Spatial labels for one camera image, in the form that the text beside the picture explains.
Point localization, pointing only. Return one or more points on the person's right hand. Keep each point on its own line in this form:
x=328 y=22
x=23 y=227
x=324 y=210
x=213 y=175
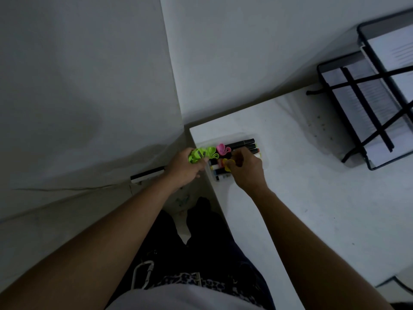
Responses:
x=248 y=174

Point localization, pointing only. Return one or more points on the person's left hand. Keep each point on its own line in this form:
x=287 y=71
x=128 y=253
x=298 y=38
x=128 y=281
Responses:
x=180 y=171

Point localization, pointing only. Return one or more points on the person's right fingers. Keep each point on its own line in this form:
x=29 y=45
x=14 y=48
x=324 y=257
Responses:
x=238 y=156

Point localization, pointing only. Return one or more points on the person's left thumb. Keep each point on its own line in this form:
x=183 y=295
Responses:
x=201 y=163

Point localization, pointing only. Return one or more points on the green plastic clip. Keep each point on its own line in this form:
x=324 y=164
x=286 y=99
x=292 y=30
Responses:
x=201 y=154

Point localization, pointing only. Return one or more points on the yellow plastic clip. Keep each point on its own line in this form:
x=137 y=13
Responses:
x=228 y=164

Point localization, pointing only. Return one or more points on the person's right forearm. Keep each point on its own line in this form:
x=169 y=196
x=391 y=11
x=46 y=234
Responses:
x=316 y=255

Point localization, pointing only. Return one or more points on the person's left forearm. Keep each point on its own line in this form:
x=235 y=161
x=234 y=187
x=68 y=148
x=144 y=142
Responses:
x=96 y=248

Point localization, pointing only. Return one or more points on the set of black markers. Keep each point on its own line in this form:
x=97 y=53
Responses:
x=243 y=145

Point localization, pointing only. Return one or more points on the pink plastic clip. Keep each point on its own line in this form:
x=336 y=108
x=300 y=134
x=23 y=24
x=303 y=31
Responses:
x=222 y=149

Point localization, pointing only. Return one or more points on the clear plastic marker box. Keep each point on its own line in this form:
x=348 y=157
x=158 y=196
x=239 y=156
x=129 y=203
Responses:
x=263 y=148

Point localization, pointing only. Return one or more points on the person's dark trousers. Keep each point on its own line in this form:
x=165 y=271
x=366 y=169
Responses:
x=206 y=242

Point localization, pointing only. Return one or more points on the silver carabiner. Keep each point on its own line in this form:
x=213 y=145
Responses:
x=142 y=275

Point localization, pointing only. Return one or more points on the black mesh paper tray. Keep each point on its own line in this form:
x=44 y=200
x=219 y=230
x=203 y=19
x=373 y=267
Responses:
x=364 y=103

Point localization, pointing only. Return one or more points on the person's white shirt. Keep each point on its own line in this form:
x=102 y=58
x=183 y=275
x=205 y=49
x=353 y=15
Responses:
x=180 y=300

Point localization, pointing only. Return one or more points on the white paper stack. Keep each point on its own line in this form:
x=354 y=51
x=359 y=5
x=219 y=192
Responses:
x=371 y=109

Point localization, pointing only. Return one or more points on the white printed paper sheet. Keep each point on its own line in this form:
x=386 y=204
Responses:
x=392 y=58

